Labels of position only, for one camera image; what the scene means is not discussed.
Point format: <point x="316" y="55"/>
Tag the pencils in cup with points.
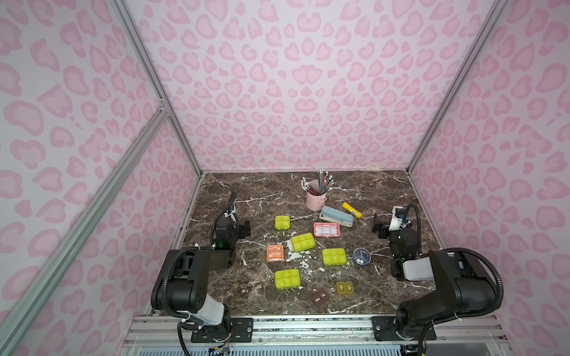
<point x="320" y="186"/>

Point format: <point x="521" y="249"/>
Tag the green pillbox front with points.
<point x="287" y="279"/>

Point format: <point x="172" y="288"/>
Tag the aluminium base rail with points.
<point x="326" y="334"/>

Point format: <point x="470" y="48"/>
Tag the green pillbox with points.
<point x="287" y="279"/>
<point x="303" y="242"/>
<point x="282" y="222"/>
<point x="334" y="257"/>

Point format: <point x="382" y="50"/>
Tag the yellow glue stick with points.
<point x="352" y="210"/>

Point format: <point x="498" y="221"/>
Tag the pink red rectangular pillbox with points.
<point x="326" y="229"/>

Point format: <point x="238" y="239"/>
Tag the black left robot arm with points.
<point x="181" y="286"/>

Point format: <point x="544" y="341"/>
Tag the small yellow pillbox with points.
<point x="344" y="288"/>

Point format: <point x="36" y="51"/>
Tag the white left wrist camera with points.
<point x="232" y="214"/>

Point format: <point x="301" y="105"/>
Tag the small dark red pillbox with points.
<point x="321" y="298"/>

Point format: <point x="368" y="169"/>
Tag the grey blue stapler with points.
<point x="335" y="216"/>

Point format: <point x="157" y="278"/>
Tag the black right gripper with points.
<point x="383" y="224"/>

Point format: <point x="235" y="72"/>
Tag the pink pencil cup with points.
<point x="315" y="199"/>

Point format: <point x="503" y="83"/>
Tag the small orange pillbox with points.
<point x="275" y="253"/>

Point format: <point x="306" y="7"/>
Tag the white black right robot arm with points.
<point x="466" y="283"/>

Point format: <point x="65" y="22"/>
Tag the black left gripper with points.
<point x="228" y="218"/>

